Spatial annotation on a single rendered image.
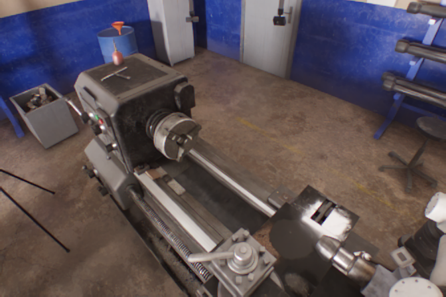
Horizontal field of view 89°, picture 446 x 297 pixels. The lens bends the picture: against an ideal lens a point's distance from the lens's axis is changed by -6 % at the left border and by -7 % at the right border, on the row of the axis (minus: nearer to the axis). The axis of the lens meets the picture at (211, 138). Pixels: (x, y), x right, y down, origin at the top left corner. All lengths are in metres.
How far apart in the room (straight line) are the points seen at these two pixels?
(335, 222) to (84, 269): 1.87
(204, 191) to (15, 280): 1.73
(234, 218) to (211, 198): 0.19
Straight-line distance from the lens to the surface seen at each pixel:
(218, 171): 1.50
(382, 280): 0.99
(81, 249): 2.46
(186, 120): 1.31
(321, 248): 1.00
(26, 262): 2.65
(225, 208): 1.48
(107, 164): 1.75
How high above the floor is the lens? 1.96
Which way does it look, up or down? 40 degrees down
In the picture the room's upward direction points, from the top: 3 degrees counter-clockwise
